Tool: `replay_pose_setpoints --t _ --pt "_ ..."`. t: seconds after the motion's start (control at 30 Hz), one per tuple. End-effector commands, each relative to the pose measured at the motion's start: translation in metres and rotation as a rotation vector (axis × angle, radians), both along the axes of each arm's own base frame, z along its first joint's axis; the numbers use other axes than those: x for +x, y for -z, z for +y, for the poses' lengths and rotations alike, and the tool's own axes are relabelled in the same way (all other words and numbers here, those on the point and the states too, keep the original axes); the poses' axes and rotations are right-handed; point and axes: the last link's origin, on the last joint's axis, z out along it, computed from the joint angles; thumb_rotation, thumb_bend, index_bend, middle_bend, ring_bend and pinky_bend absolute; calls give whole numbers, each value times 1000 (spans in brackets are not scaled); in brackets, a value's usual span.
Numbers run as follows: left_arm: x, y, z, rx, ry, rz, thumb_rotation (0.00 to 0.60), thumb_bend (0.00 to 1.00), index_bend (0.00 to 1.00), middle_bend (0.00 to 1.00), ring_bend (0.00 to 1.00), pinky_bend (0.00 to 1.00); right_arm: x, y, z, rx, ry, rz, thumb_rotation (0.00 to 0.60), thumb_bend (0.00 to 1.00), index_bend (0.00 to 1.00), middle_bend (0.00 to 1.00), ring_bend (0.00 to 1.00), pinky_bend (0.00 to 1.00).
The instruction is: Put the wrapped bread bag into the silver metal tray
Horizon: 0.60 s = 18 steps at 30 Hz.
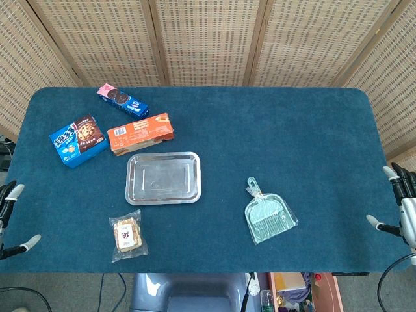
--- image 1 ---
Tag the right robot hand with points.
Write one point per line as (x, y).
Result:
(406, 208)

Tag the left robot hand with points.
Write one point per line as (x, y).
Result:
(9, 194)

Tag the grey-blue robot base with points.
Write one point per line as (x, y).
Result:
(188, 292)

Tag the bagged pastry snack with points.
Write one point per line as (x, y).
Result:
(127, 236)

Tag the silver metal tray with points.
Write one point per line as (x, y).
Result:
(163, 178)

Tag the blue chocolate chip cookie box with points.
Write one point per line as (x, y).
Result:
(79, 140)

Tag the pink storage box with items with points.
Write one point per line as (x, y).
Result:
(304, 292)

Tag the green mini dustpan and brush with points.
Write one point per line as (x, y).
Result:
(268, 213)

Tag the orange biscuit box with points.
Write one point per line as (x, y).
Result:
(141, 133)

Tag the blue and pink Oreo box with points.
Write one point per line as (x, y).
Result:
(123, 100)

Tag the clear plastic bottle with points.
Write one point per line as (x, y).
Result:
(267, 300)

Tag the blue table cloth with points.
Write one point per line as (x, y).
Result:
(201, 182)

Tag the woven bamboo folding screen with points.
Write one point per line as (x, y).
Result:
(208, 42)

